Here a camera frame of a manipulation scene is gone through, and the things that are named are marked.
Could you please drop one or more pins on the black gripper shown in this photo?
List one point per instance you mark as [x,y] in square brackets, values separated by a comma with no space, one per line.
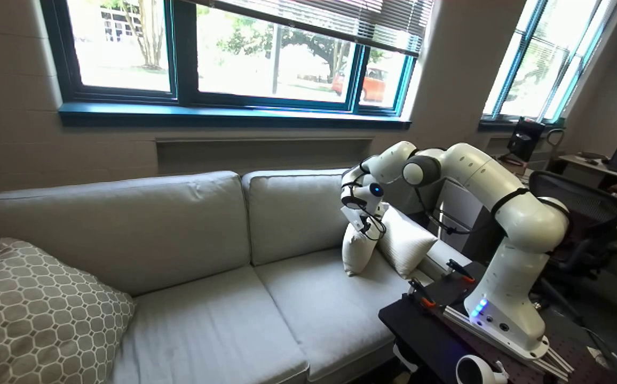
[369,225]

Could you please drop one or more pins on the lattice patterned pillow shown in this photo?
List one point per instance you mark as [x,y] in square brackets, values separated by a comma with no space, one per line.
[31,321]

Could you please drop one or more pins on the blue framed narrow window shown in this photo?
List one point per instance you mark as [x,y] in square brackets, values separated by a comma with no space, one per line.
[549,56]

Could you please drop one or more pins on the black electronics box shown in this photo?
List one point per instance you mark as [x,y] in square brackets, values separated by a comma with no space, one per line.
[523,140]

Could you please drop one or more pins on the red car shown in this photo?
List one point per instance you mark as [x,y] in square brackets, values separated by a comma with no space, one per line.
[373,84]

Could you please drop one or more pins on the black robot table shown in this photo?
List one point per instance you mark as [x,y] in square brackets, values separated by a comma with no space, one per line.
[427,334]

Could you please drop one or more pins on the grey fabric sofa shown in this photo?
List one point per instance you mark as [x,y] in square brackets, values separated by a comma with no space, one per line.
[214,334]

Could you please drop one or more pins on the black orange clamp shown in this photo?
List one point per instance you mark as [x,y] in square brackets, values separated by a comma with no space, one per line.
[464,273]
[426,297]

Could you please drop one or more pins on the grey window blinds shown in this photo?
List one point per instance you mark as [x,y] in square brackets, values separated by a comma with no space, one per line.
[363,23]

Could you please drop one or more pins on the white VR controller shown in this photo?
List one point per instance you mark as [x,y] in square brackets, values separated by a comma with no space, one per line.
[501,375]

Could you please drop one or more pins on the blue framed wide window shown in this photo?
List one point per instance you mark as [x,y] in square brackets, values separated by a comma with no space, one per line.
[181,49]

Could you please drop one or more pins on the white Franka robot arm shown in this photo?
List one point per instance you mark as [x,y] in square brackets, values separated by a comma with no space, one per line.
[529,221]

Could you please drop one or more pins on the black office chair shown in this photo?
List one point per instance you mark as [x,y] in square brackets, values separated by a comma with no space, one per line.
[592,205]

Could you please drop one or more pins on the grey metal cabinet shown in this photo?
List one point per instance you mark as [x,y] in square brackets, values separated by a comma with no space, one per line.
[464,215]

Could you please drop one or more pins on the cream striped pillow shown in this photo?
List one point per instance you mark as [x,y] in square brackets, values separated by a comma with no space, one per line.
[355,253]
[407,241]

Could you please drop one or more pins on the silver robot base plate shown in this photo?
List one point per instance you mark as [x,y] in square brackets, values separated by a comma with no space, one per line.
[545,359]

